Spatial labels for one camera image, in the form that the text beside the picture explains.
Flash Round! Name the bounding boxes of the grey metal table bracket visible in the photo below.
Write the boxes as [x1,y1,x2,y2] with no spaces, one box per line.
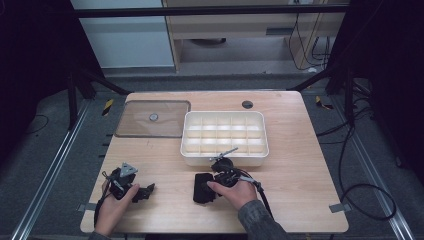
[329,202,352,214]
[77,203,98,213]

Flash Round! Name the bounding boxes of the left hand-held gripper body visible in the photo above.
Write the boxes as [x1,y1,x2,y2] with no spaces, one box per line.
[107,162,139,201]

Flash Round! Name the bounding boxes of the hand-held gripper cable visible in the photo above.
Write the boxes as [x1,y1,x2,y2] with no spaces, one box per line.
[93,170,113,228]
[237,169,275,220]

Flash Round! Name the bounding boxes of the black looped floor cable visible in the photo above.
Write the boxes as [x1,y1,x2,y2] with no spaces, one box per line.
[316,96,398,221]

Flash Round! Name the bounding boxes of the black hanging cables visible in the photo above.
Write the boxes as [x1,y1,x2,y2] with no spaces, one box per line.
[287,13,332,72]

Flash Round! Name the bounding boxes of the aluminium floor rail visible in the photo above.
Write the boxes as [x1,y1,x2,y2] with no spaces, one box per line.
[333,96,416,240]
[11,99,92,240]

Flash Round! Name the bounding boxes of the yellow black hazard tape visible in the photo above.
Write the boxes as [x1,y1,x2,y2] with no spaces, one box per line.
[315,95,334,111]
[101,98,115,117]

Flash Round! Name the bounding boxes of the light wooden desk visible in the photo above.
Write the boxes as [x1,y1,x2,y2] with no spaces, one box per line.
[162,0,346,73]

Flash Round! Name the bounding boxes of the person's right hand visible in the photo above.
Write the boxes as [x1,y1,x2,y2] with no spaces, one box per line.
[206,179,259,211]

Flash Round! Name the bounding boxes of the black horizontal frame bar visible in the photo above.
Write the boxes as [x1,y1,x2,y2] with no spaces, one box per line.
[71,4,351,19]

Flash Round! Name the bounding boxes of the transparent box lid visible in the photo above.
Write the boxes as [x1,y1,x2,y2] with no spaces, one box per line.
[114,100,192,139]

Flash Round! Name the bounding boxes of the right hand-held gripper cable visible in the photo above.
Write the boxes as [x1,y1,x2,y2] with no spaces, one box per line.
[237,169,275,220]

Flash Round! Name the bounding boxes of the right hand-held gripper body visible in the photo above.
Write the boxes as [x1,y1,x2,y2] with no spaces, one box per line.
[209,146,245,188]

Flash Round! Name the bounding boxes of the person's left hand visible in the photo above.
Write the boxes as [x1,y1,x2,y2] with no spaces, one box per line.
[94,183,141,237]

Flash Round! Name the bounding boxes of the black sock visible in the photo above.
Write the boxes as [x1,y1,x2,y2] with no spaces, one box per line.
[192,172,218,205]

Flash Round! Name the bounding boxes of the black metal stand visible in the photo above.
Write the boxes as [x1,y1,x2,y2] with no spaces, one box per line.
[66,68,132,132]
[294,64,356,127]

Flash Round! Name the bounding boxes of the thin black floor cable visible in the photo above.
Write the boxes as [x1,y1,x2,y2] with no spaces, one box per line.
[28,114,50,135]

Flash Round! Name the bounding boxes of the left hand-held gripper cable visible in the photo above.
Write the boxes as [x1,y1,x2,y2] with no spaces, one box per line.
[93,170,113,228]

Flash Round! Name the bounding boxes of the white cabinet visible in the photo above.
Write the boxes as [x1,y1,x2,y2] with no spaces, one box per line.
[69,0,176,70]

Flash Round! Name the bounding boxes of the white divided storage box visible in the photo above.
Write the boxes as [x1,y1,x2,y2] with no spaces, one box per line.
[180,110,270,167]

